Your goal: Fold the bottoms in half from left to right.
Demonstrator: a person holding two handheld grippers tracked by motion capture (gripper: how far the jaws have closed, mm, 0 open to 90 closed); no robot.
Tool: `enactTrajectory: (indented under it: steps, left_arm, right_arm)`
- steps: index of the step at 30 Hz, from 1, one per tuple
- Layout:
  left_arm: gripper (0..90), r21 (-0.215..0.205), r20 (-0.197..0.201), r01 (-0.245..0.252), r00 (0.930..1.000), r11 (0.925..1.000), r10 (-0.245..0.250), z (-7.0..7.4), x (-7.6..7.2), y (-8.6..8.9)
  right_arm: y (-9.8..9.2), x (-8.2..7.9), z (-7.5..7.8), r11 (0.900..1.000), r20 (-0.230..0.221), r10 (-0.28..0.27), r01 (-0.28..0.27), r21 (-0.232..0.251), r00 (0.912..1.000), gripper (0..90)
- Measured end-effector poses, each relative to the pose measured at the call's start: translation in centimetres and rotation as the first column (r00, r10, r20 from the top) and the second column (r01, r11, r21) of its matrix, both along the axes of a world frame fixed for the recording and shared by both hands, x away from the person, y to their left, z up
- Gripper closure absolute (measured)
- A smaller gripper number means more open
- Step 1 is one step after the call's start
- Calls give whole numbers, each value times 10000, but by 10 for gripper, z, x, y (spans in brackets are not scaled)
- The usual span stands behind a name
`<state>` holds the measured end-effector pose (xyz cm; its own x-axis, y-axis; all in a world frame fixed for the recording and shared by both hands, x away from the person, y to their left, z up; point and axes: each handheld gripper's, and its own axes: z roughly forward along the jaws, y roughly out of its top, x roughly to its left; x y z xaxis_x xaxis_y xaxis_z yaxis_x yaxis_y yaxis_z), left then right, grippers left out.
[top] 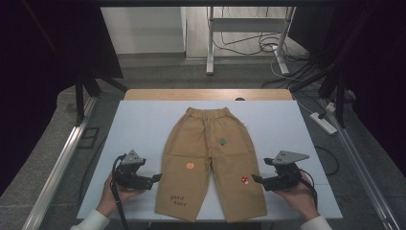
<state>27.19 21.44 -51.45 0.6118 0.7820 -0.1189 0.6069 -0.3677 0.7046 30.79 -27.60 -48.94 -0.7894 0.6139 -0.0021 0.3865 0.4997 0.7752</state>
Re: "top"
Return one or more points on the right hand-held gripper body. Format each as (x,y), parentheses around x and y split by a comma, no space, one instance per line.
(285,172)

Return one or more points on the white metal stand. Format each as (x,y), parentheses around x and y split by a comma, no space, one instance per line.
(210,48)

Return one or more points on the person's left hand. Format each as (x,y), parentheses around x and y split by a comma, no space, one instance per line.
(110,199)

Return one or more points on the tan children's pants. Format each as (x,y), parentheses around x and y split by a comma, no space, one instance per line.
(204,143)

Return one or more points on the black curtain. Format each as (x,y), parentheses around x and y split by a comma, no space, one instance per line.
(376,70)
(35,64)

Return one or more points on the white power strip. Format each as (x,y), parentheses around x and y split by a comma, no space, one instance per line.
(323,123)

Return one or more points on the aluminium frame rail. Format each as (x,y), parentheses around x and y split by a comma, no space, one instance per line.
(360,166)
(57,169)

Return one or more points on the person's right hand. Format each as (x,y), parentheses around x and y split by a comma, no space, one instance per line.
(298,199)

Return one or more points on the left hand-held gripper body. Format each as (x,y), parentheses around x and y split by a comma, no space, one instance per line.
(129,172)

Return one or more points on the black stand legs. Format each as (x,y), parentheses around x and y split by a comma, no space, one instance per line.
(340,96)
(79,96)

